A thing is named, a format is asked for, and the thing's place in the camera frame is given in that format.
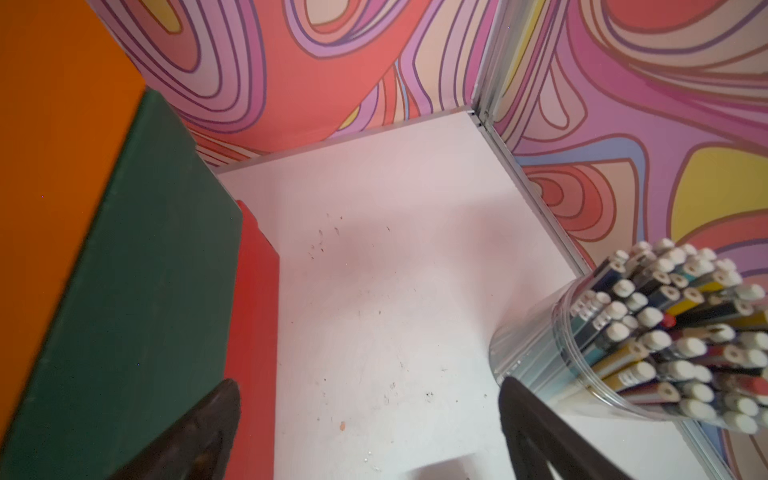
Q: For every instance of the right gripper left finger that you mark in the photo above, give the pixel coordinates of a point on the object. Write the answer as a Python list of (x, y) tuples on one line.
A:
[(197, 446)]

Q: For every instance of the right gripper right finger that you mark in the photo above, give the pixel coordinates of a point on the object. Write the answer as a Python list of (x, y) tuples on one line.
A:
[(540, 444)]

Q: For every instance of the red shoebox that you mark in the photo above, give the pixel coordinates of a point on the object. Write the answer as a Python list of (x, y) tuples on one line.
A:
[(252, 352)]

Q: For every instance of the green shoebox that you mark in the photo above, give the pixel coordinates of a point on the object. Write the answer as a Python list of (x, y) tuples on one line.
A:
[(140, 335)]

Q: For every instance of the orange shoebox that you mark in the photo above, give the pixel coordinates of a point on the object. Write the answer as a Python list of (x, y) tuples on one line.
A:
[(68, 97)]

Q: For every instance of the metal cup of pencils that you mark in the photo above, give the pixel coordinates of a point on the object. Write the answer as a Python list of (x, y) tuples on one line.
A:
[(660, 331)]

